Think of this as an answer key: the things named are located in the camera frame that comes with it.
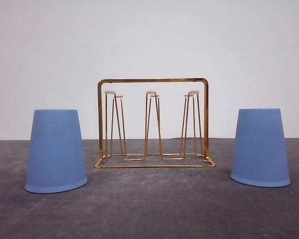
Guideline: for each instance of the blue ribbed cup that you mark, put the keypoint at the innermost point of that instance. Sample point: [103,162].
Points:
[56,157]
[259,153]

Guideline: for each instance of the gold wire cup rack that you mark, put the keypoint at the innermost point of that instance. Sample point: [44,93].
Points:
[153,123]

